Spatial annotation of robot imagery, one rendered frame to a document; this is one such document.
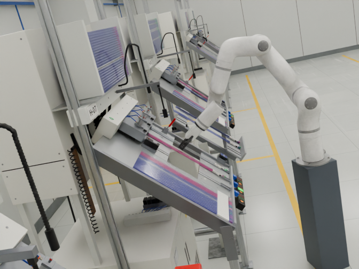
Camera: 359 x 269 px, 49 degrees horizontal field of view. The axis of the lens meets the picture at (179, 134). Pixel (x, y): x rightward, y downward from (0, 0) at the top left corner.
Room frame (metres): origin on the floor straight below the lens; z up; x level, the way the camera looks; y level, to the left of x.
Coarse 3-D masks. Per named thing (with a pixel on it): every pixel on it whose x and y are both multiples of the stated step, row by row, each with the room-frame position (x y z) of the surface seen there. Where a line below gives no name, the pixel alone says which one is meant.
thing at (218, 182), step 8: (200, 160) 2.11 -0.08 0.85; (200, 168) 2.00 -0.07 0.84; (216, 168) 2.11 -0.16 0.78; (200, 176) 1.90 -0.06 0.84; (208, 176) 1.95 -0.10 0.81; (216, 176) 2.00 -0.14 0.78; (208, 184) 1.85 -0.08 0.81; (216, 184) 1.90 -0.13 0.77; (224, 184) 1.95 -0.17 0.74; (224, 192) 1.85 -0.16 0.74
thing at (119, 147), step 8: (104, 136) 1.81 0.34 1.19; (120, 136) 1.89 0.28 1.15; (160, 136) 2.15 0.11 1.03; (96, 144) 1.69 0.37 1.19; (104, 144) 1.73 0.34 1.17; (112, 144) 1.77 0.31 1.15; (120, 144) 1.81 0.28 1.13; (128, 144) 1.85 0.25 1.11; (136, 144) 1.89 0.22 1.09; (160, 144) 2.04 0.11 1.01; (112, 152) 1.69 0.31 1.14; (120, 152) 1.73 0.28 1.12; (128, 152) 1.77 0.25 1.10; (136, 152) 1.81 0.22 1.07; (160, 152) 1.94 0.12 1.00; (168, 152) 1.99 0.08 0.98; (120, 160) 1.65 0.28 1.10; (128, 160) 1.69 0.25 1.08
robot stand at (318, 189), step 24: (312, 168) 1.98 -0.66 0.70; (336, 168) 2.01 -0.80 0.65; (312, 192) 1.98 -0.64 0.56; (336, 192) 2.01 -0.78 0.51; (312, 216) 2.00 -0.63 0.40; (336, 216) 2.00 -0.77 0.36; (312, 240) 2.05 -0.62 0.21; (336, 240) 2.00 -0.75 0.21; (312, 264) 2.09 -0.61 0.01; (336, 264) 2.00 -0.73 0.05
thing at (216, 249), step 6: (198, 144) 2.49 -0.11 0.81; (204, 144) 2.49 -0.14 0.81; (204, 150) 2.49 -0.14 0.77; (210, 240) 2.63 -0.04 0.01; (216, 240) 2.61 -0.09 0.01; (222, 240) 2.49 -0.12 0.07; (210, 246) 2.55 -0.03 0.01; (216, 246) 2.53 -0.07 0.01; (222, 246) 2.49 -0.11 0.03; (210, 252) 2.47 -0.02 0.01; (216, 252) 2.45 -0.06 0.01; (222, 252) 2.44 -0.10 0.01; (210, 258) 2.41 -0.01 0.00
